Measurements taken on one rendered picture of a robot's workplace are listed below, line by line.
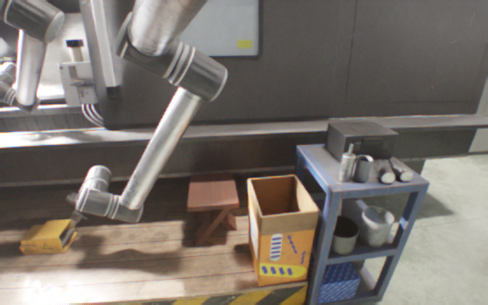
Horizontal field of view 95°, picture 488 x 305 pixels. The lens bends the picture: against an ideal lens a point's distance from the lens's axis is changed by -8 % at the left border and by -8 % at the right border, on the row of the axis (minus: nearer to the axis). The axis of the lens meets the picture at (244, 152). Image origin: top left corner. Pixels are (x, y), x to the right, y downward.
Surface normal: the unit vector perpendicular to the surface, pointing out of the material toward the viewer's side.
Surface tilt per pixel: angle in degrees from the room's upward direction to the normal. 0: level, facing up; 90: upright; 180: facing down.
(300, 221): 90
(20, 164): 90
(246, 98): 86
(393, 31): 86
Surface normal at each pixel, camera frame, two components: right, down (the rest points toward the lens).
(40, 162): 0.12, 0.43
